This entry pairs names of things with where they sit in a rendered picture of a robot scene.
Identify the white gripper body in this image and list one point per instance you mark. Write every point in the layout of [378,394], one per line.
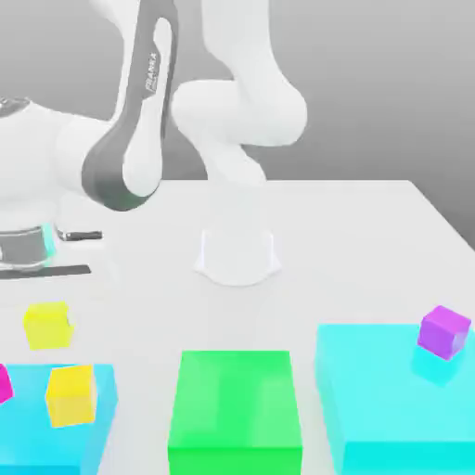
[44,271]

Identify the small lime yellow cube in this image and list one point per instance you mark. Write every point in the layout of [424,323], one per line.
[47,328]

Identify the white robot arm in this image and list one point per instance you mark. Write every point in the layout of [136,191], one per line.
[245,111]

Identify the small magenta cube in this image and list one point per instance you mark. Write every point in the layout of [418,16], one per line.
[3,384]

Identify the small golden yellow cube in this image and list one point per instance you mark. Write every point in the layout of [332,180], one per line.
[71,397]

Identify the small purple cube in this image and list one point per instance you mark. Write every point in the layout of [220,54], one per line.
[441,332]

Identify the large blue box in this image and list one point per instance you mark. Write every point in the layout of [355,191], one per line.
[29,441]

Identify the large green box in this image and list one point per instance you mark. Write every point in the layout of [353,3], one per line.
[233,408]

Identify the large cyan box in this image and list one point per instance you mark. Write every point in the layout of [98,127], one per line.
[374,400]

